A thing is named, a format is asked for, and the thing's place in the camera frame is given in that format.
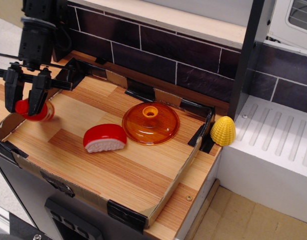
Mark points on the cardboard fence with black tape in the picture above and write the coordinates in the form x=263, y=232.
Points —
x=150, y=187

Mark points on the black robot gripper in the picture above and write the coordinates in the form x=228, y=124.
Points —
x=38, y=41

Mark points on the orange transparent pot lid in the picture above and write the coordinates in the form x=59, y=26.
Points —
x=150, y=123

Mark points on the white appliance with vent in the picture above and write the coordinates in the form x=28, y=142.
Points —
x=289, y=23

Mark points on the black control panel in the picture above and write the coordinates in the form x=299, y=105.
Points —
x=69, y=225

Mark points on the black vertical post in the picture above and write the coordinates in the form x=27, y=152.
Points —
x=256, y=32

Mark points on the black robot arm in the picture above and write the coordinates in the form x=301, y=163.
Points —
x=44, y=9

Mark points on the yellow toy corn piece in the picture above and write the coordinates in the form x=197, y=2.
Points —
x=223, y=132

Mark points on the red white toy sushi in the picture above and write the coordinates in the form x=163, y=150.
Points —
x=104, y=137

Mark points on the red yellow hot sauce bottle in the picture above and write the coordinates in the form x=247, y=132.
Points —
x=46, y=114

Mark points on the white dish drying rack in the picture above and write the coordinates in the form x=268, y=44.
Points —
x=267, y=162

